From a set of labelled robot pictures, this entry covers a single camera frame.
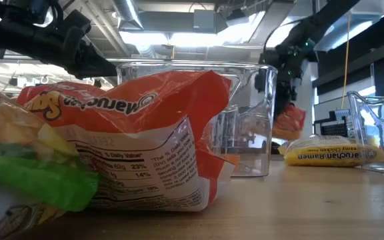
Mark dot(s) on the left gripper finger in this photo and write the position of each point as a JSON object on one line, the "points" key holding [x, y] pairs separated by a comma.
{"points": [[95, 65]]}

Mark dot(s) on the orange Maruchan ramen pack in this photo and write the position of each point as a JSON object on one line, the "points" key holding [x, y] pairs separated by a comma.
{"points": [[128, 100], [290, 125]]}

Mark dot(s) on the yellow Maruchan ramen pack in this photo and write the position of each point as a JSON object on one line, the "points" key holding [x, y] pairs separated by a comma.
{"points": [[328, 156]]}

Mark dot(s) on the clear plastic storage bin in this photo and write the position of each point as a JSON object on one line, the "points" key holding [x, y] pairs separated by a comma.
{"points": [[255, 133], [378, 110], [245, 140]]}

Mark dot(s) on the green Maruchan ramen pack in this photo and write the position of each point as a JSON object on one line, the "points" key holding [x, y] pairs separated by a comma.
{"points": [[28, 180]]}

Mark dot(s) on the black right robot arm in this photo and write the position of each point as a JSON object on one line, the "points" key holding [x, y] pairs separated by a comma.
{"points": [[325, 16]]}

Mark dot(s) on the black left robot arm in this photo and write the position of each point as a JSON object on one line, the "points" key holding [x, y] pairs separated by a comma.
{"points": [[12, 33]]}

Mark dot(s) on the black perforated rack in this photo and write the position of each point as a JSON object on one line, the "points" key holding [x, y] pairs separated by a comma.
{"points": [[332, 128]]}

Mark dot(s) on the long white light bar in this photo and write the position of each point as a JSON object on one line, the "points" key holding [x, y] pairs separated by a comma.
{"points": [[145, 60]]}

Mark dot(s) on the grey ceiling box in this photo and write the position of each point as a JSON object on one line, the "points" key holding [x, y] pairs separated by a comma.
{"points": [[205, 21]]}

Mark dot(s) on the black frame clamp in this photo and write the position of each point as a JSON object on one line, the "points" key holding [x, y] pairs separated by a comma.
{"points": [[275, 148]]}

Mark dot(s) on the silver round ventilation duct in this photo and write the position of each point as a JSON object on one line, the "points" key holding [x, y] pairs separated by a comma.
{"points": [[127, 13]]}

